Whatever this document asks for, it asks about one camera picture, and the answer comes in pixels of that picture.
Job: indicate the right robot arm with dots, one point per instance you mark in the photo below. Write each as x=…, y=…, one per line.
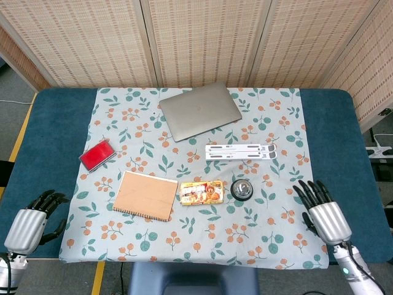
x=356, y=270

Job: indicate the orange food package box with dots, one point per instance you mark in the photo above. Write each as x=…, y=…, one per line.
x=201, y=193

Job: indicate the red ink stamp pad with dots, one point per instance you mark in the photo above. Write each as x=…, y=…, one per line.
x=97, y=155

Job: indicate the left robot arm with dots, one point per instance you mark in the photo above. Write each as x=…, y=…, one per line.
x=8, y=272

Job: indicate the black call bell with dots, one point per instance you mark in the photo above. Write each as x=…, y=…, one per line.
x=241, y=190

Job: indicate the white folding laptop stand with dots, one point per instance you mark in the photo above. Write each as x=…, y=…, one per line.
x=240, y=152

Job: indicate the grey closed laptop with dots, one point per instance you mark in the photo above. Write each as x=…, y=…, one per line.
x=200, y=110

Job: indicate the woven folding screen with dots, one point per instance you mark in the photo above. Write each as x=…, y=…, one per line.
x=196, y=40

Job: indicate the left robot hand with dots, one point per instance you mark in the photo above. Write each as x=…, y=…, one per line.
x=26, y=225

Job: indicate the floral patterned tablecloth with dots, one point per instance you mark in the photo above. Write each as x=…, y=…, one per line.
x=196, y=233

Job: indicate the brown spiral notebook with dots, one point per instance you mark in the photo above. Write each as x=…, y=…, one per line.
x=145, y=195

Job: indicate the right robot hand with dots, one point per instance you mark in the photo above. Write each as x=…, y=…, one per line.
x=325, y=215

